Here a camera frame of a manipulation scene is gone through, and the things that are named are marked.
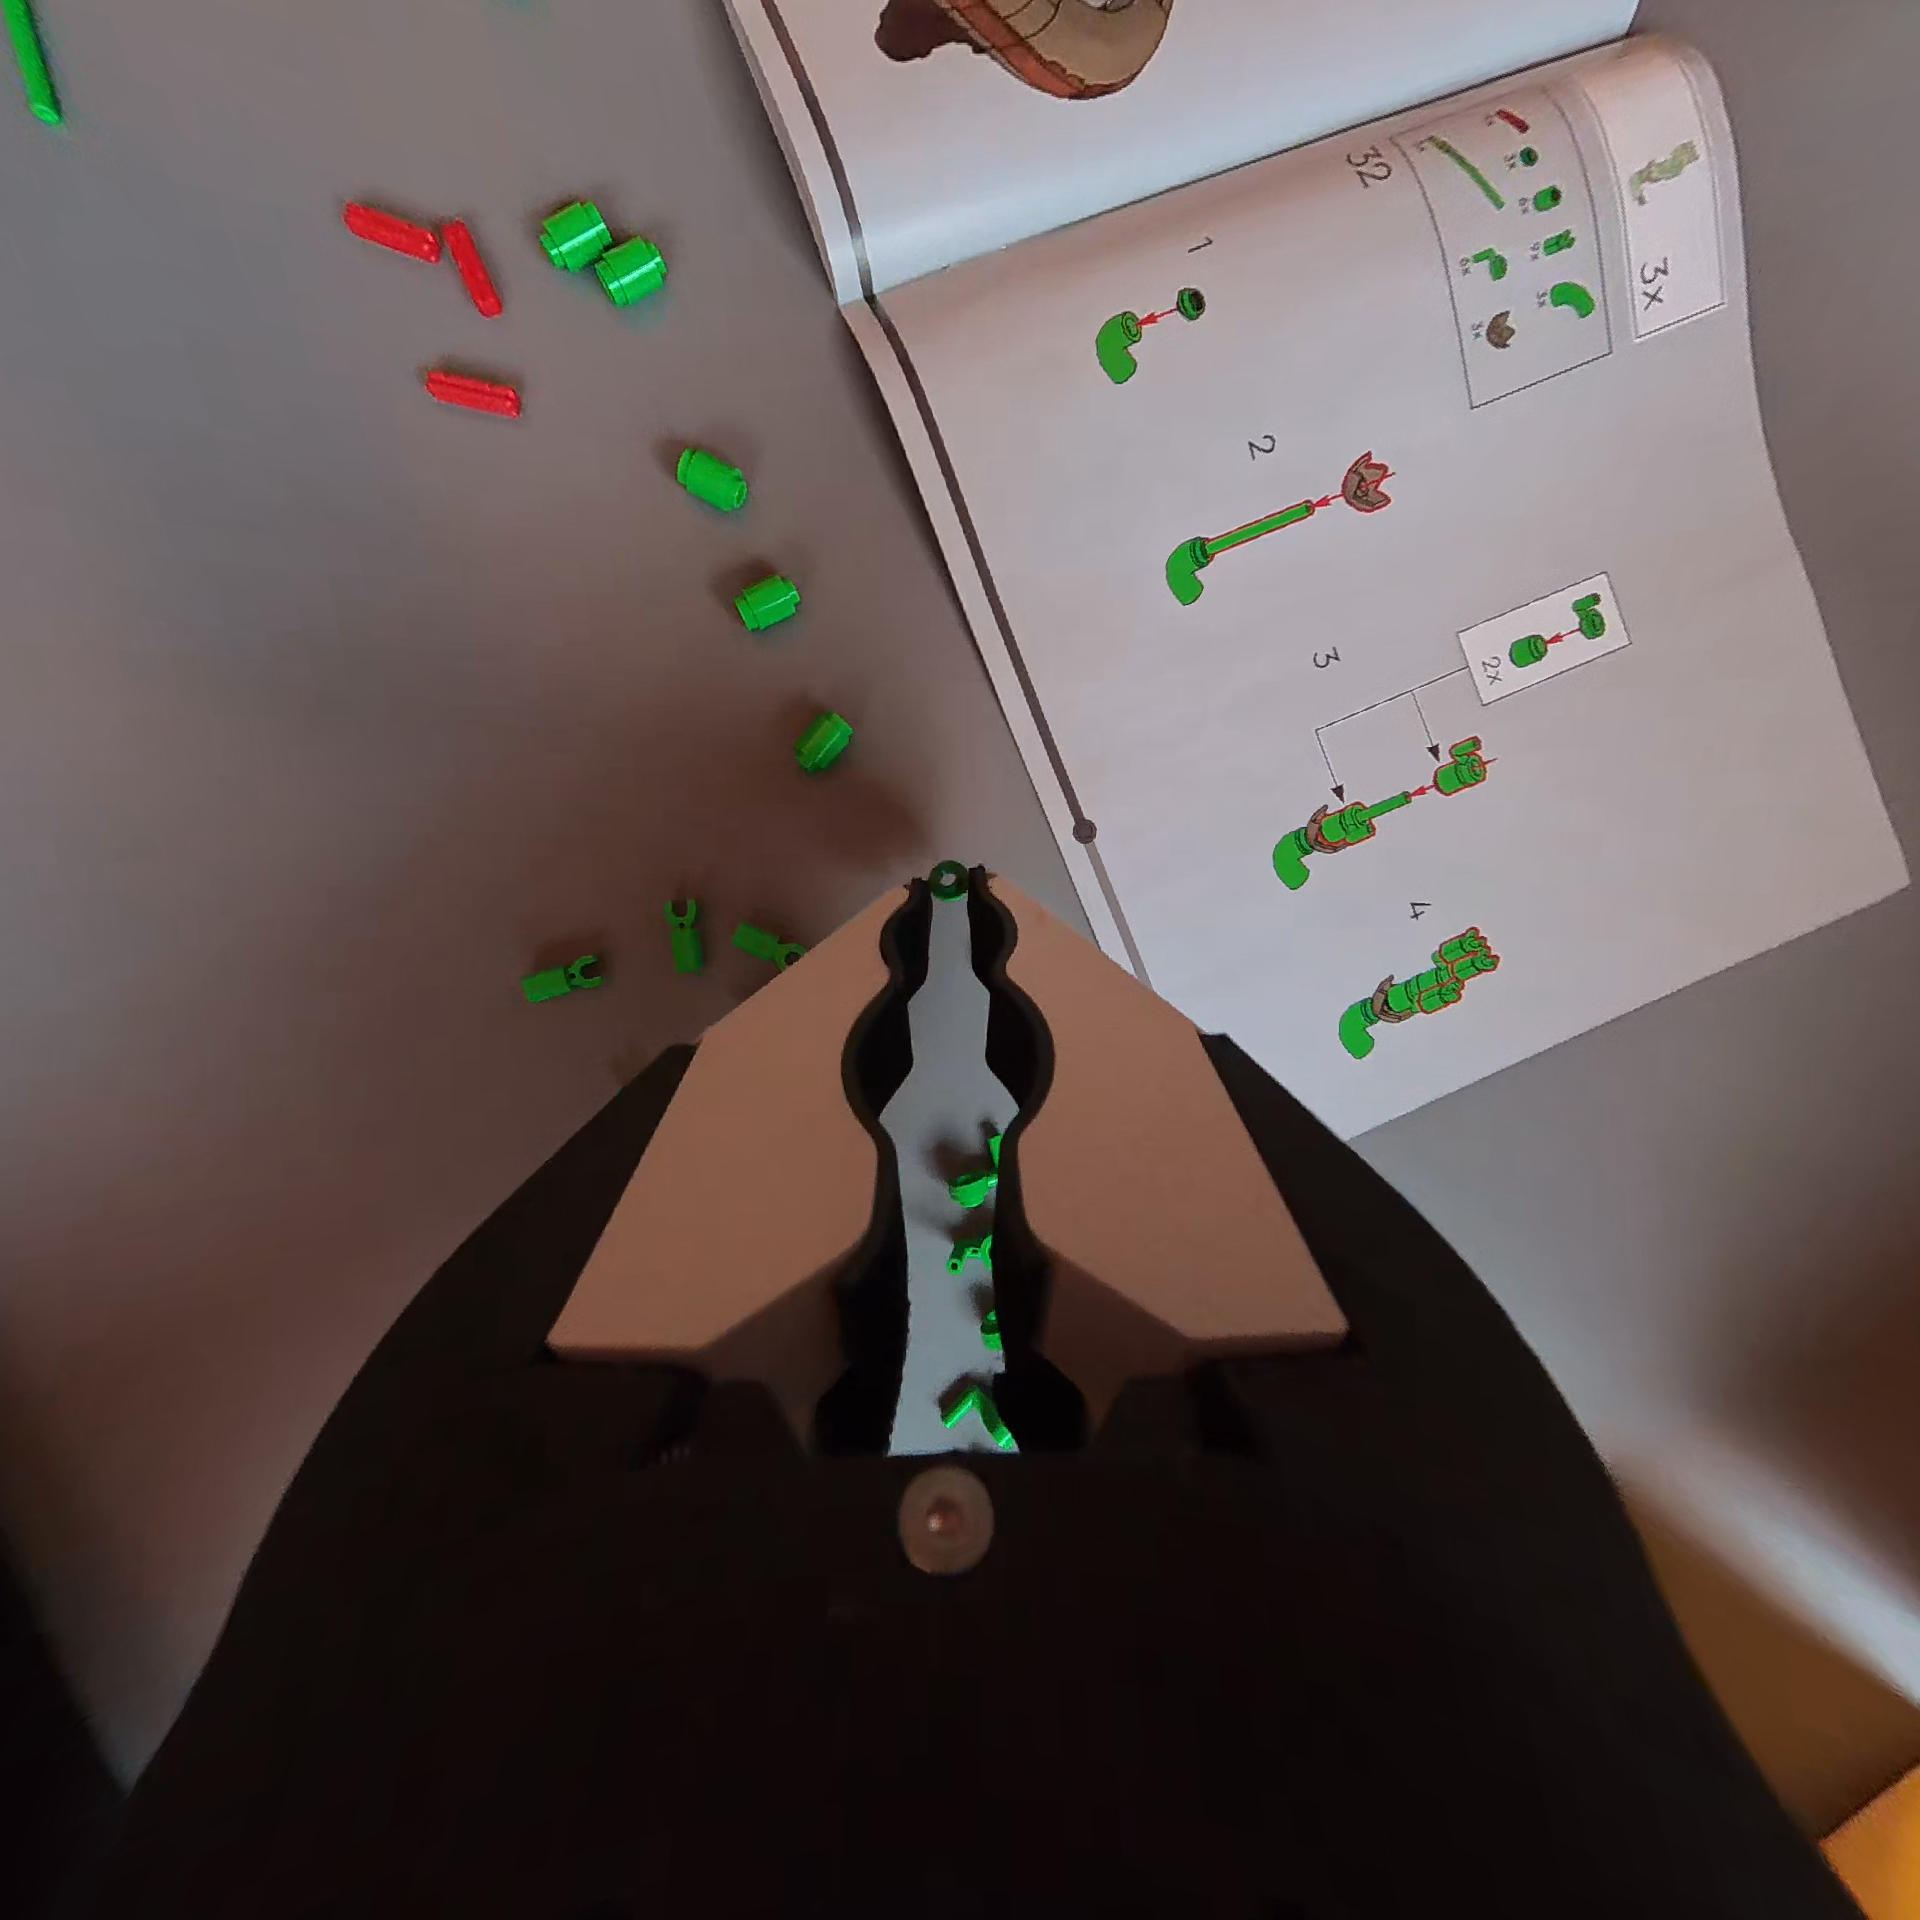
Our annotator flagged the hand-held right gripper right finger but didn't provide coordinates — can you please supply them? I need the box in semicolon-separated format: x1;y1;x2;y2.
961;866;1351;1455

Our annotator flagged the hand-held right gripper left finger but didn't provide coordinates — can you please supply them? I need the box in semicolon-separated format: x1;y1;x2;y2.
547;868;942;1455

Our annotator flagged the yellow plastic bin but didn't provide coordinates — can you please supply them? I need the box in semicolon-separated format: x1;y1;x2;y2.
1820;1769;1920;1920

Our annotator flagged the lego instruction booklet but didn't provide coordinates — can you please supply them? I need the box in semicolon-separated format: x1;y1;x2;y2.
719;0;1910;1146

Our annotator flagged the long green lego rod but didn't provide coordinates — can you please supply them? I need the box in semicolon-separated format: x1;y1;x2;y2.
2;0;67;127

